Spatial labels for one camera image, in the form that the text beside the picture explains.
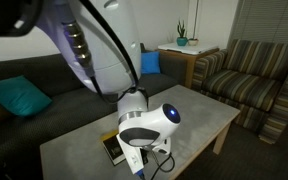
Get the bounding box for black book with yellow spine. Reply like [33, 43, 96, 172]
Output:
[99, 129, 127, 167]

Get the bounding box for blue throw pillow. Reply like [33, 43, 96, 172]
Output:
[140, 50, 162, 75]

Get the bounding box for wooden side table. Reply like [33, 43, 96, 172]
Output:
[157, 48, 220, 89]

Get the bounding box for white flat board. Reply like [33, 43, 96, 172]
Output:
[157, 42, 220, 56]

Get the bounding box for teal pot with green plant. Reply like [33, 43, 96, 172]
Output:
[176, 19, 189, 47]

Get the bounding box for grey top wooden coffee table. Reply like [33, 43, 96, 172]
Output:
[39, 84, 242, 180]

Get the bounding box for small white pot with stem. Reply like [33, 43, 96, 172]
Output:
[187, 0, 202, 47]

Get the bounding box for dark grey fabric sofa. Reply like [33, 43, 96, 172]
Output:
[0, 42, 187, 180]

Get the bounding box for striped armchair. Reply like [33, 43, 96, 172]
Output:
[191, 38, 288, 145]

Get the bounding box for teal throw pillow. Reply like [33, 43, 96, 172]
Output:
[0, 74, 54, 118]

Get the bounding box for grey window blinds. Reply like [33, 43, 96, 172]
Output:
[228, 0, 288, 61]

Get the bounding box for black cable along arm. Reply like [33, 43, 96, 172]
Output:
[78, 0, 150, 105]

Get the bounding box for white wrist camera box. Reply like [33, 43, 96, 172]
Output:
[116, 133, 146, 177]

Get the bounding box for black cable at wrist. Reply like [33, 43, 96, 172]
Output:
[143, 151, 177, 180]

